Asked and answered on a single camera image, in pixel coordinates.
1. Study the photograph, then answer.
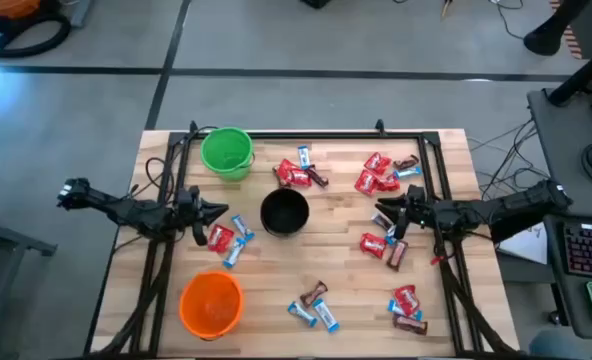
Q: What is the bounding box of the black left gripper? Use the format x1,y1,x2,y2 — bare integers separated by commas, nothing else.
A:
175,198,230,247

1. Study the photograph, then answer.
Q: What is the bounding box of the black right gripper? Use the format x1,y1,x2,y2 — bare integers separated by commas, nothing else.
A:
374,195,433,241

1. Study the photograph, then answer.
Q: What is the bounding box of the green plastic face bucket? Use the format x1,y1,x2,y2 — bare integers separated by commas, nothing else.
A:
199,126,256,183

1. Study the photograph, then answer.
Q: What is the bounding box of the black plastic bucket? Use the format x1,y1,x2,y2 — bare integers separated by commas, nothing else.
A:
259,187,311,238

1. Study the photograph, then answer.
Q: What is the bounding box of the orange plastic bucket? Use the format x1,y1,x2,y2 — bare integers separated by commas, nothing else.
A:
178,270,246,342

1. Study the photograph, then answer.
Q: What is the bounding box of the white paper sheet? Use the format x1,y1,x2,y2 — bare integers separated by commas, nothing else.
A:
498,222,549,265

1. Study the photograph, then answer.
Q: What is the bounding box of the dark grey desk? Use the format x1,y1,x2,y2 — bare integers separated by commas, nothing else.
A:
525,87,592,342

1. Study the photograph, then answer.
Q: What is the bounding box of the black backlit keyboard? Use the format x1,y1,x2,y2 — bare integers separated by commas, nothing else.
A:
563,222,592,280

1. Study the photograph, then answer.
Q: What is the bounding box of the grey metal cart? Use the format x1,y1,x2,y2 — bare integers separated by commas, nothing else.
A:
0,199,58,360

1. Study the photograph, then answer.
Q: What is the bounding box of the person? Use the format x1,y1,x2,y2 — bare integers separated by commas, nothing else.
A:
528,329,585,360

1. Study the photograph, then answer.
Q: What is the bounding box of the black diagonal pole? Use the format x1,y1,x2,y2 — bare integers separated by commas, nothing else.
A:
545,39,592,107

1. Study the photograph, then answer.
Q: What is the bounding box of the person's leg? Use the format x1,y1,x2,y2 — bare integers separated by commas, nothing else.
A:
523,0,592,57

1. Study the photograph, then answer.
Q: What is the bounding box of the orange shop vacuum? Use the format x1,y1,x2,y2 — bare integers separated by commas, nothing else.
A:
0,0,65,46

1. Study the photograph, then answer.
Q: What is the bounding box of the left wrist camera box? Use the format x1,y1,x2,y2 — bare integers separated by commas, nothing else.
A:
177,185,201,205

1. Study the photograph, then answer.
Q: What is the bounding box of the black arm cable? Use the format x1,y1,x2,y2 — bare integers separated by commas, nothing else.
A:
144,127,200,199

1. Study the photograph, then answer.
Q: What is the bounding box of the black aluminium table frame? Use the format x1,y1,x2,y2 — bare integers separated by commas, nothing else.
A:
83,119,517,360

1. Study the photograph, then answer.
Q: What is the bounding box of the black floor cable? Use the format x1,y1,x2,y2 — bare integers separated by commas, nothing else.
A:
468,118,540,151
478,124,552,201
490,0,527,41

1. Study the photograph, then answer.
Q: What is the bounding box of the black vacuum hose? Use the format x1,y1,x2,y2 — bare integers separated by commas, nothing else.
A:
0,12,72,59

